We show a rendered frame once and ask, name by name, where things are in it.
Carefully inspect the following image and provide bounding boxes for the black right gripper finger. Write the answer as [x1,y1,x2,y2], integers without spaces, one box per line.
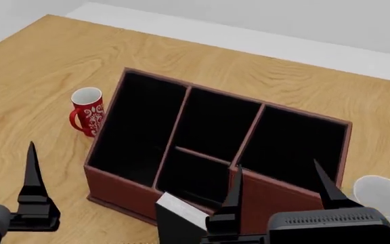
[206,164,270,237]
[313,158,364,211]

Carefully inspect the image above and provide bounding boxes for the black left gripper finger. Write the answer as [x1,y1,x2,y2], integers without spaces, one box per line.
[7,140,61,232]

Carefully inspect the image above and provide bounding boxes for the black book white pages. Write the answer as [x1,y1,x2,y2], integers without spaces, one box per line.
[154,191,211,244]

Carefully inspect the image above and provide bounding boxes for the brown leather compartment caddy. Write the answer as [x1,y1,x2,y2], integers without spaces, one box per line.
[83,66,353,229]

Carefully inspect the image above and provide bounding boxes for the translucent white plastic cup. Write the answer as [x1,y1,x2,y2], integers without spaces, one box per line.
[351,175,390,232]

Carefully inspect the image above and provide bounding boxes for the red patterned ceramic mug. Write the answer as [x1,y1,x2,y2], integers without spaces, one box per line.
[68,86,106,138]

